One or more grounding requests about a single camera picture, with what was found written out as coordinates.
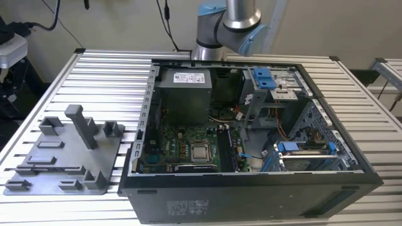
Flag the black empty RAM slot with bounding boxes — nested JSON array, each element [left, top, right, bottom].
[[216, 128, 226, 172]]

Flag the grey parts rack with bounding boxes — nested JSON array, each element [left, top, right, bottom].
[[2, 104, 126, 196]]

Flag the grey power supply unit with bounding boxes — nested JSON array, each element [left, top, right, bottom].
[[156, 68, 212, 126]]

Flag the green motherboard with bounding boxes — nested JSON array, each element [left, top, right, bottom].
[[137, 124, 252, 174]]

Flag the silver CPU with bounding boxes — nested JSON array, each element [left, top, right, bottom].
[[190, 145, 210, 162]]

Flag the black graphics card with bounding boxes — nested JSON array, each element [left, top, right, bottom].
[[165, 163, 221, 174]]

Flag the blue plastic drive latch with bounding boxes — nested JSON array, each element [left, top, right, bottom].
[[252, 67, 276, 91]]

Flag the black PC case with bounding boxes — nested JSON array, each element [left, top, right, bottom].
[[117, 56, 384, 224]]

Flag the metal drive cage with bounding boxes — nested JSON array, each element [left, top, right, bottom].
[[237, 67, 313, 129]]

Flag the hard disk in blue carrier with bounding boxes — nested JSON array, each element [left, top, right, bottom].
[[275, 141, 339, 172]]

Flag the black box behind table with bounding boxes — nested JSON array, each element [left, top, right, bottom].
[[348, 69, 379, 88]]

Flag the metal side table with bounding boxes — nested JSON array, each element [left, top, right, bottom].
[[365, 57, 402, 95]]

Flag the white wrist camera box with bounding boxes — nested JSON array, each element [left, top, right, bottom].
[[0, 35, 29, 70]]

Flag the black plug cable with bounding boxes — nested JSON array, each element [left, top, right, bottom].
[[11, 0, 61, 32]]

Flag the thin black wall cable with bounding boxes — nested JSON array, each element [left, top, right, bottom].
[[58, 21, 85, 50]]

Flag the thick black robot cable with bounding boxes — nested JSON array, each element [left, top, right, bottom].
[[156, 0, 181, 51]]

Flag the black cable with blue tab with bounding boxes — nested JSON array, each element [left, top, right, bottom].
[[237, 152, 271, 161]]

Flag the orange wires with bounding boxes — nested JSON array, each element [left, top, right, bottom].
[[272, 106, 288, 141]]

